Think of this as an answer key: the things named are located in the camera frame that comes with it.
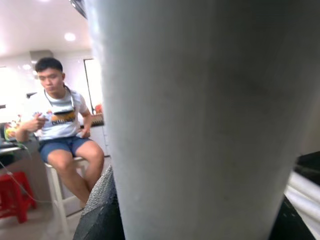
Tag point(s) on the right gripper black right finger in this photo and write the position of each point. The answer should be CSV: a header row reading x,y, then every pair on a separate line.
x,y
287,225

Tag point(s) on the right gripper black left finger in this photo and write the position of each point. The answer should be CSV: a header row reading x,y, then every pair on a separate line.
x,y
100,212

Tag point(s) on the white plastic table leg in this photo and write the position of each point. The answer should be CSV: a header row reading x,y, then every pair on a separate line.
x,y
200,112

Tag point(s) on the white chair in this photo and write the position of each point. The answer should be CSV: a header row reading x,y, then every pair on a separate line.
x,y
56,190

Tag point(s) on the red plastic stool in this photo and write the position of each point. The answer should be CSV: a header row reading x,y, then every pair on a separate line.
x,y
15,190

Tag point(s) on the seated man white t-shirt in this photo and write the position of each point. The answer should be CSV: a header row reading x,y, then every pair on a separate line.
x,y
62,125

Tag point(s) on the white vr headset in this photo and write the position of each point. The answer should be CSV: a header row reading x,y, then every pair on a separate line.
x,y
61,106

